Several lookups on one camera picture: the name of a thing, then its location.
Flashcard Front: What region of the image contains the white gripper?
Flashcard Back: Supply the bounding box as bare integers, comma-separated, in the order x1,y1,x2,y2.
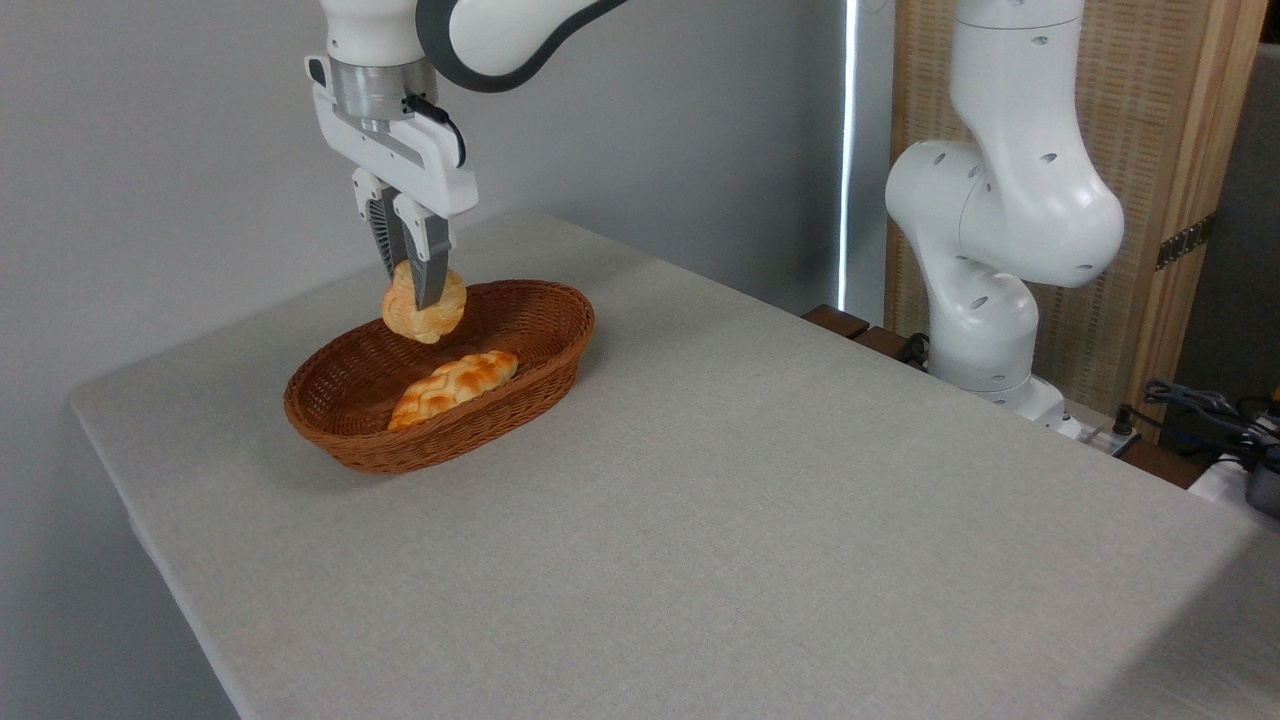
305,55,479,311

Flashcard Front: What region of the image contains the wooden rattan folding screen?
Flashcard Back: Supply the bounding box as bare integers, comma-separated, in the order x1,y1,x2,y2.
885,0,1269,443

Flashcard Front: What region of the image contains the brass screen hinge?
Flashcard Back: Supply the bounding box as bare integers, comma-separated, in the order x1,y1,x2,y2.
1155,213,1216,272

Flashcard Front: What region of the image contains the black cable bundle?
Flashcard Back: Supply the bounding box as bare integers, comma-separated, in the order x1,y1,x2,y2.
1113,379,1280,471

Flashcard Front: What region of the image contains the brown oval wicker basket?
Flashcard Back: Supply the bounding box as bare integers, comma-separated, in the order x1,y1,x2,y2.
283,279,597,475

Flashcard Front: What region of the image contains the long braided bread loaf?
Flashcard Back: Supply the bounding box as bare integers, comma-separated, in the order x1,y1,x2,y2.
387,350,520,433

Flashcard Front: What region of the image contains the grey linen tablecloth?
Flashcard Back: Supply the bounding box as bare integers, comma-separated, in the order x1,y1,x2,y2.
70,210,1280,720

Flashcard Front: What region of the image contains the round knotted bread roll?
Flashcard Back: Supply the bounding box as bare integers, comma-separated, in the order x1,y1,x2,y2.
381,260,468,345

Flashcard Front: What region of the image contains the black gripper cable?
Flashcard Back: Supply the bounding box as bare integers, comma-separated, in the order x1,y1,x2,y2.
404,94,468,169

